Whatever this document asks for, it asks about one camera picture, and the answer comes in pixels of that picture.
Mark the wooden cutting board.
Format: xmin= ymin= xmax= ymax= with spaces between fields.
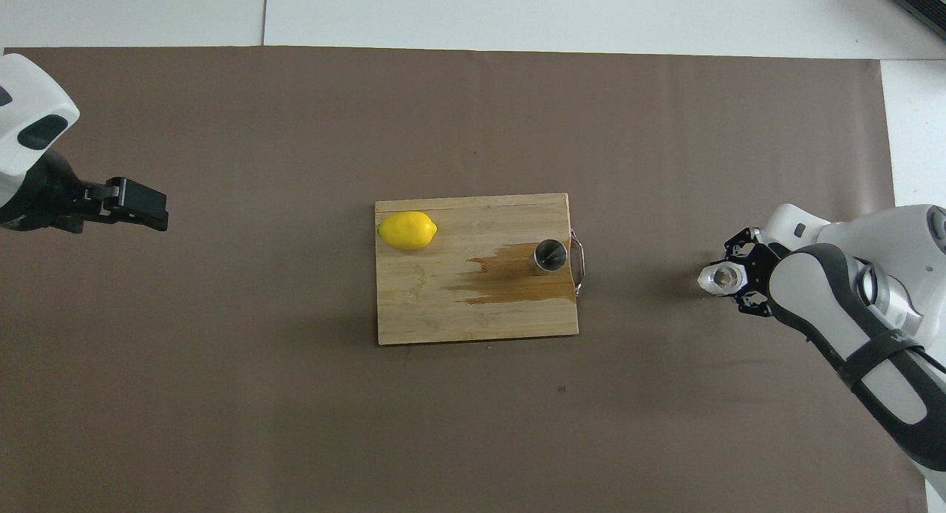
xmin=374 ymin=193 xmax=588 ymax=346

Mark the brown paper table mat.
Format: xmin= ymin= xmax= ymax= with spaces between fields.
xmin=0 ymin=46 xmax=928 ymax=513

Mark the steel double jigger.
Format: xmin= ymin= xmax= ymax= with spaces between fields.
xmin=534 ymin=239 xmax=568 ymax=275

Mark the clear faceted glass cup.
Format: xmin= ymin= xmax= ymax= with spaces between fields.
xmin=698 ymin=260 xmax=743 ymax=298

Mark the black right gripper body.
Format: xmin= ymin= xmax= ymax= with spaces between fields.
xmin=743 ymin=239 xmax=780 ymax=299

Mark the yellow lemon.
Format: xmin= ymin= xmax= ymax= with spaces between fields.
xmin=377 ymin=211 xmax=438 ymax=251

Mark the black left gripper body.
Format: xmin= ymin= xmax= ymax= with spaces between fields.
xmin=0 ymin=149 xmax=84 ymax=234

